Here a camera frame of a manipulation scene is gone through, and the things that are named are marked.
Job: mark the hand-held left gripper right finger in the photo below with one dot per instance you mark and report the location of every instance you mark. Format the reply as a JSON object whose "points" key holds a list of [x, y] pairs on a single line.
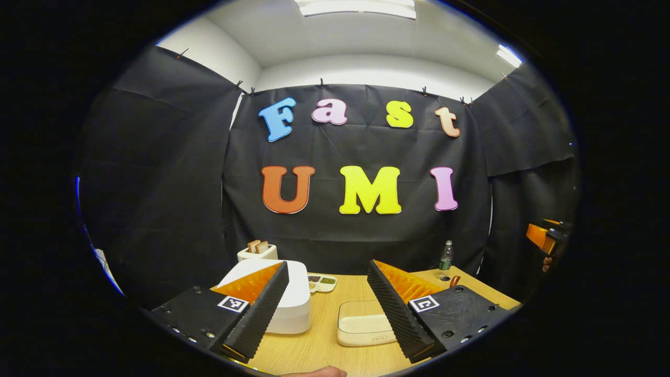
{"points": [[395, 314]]}

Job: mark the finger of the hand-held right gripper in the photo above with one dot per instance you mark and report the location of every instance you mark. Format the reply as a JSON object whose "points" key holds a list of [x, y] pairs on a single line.
{"points": [[536, 235]]}

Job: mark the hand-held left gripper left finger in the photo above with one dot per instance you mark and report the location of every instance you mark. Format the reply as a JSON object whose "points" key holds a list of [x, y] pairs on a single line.
{"points": [[259, 317]]}

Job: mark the small ceiling light panel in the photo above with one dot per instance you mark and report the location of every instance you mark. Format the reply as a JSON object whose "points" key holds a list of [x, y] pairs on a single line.
{"points": [[509, 55]]}

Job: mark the clear box of rice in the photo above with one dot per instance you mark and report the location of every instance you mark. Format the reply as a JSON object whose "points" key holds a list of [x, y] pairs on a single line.
{"points": [[361, 324]]}

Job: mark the white rice cooker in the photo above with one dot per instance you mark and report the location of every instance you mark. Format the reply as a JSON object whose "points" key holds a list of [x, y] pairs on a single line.
{"points": [[296, 309]]}

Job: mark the clear plastic bottle green label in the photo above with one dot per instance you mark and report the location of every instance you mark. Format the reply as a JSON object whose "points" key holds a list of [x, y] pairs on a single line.
{"points": [[446, 259]]}

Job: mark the brown wooden spoon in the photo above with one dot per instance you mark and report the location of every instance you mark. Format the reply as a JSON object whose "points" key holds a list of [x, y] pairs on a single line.
{"points": [[454, 281]]}

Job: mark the toast slice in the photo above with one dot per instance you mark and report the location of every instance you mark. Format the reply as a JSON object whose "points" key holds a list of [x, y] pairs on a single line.
{"points": [[263, 246], [253, 246]]}

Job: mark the white divided spice dish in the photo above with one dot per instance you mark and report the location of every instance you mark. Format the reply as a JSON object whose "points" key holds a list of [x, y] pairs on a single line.
{"points": [[322, 283]]}

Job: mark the large ceiling light panel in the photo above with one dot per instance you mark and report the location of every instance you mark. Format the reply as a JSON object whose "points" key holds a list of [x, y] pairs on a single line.
{"points": [[356, 8]]}

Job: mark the white toaster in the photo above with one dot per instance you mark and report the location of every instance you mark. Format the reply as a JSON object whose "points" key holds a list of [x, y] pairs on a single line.
{"points": [[259, 256]]}

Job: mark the black backdrop cloth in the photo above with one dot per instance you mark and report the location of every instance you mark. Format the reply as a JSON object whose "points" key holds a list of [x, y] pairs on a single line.
{"points": [[157, 183]]}

